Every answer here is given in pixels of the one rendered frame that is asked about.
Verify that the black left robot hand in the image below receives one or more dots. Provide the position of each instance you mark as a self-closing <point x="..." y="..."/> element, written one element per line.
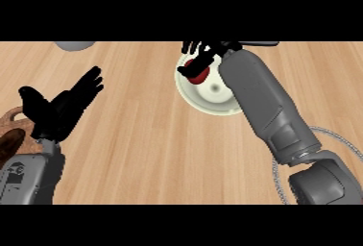
<point x="59" y="112"/>

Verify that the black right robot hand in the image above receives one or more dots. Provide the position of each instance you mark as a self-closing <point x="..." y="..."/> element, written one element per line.
<point x="214" y="51"/>

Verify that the red tomato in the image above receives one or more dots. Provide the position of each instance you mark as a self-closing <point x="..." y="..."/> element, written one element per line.
<point x="201" y="80"/>

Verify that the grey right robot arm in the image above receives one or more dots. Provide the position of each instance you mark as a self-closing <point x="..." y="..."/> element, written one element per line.
<point x="260" y="96"/>

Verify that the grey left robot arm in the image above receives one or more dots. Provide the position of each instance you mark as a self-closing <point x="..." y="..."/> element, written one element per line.
<point x="24" y="179"/>

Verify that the cream white bowl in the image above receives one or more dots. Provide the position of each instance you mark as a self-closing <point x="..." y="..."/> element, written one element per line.
<point x="213" y="99"/>

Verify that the brown wooden cutting board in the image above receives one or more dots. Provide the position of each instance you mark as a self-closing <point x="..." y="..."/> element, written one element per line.
<point x="14" y="123"/>

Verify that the dark grey flat object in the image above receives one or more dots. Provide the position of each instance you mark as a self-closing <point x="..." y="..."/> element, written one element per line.
<point x="261" y="43"/>

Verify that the dark brown oblong food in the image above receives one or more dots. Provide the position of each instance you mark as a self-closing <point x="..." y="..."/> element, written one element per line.
<point x="11" y="144"/>

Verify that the grey rounded object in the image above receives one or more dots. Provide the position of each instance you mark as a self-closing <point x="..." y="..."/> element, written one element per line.
<point x="73" y="45"/>

